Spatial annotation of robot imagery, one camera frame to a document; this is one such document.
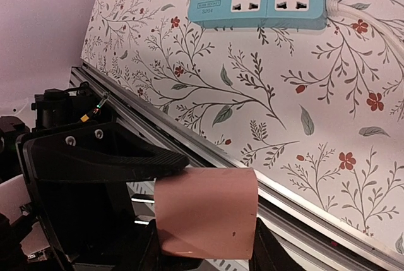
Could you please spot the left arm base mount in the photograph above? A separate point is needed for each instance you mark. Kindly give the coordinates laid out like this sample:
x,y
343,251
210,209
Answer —
x,y
80,104

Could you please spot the light blue cube socket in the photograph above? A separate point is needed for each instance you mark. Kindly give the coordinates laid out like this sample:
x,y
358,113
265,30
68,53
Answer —
x,y
296,14

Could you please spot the floral patterned table mat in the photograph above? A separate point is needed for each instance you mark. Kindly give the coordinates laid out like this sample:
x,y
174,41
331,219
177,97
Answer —
x,y
319,112

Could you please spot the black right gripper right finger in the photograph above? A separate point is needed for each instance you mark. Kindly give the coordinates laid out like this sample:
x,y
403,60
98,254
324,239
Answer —
x,y
268,254

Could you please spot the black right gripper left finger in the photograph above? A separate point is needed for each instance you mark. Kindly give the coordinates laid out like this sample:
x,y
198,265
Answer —
x,y
94,153

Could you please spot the aluminium front rail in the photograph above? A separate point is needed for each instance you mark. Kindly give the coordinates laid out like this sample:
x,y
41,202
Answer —
x,y
312,237

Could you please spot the pink cube socket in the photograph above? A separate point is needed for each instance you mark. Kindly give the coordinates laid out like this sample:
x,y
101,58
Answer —
x,y
207,213

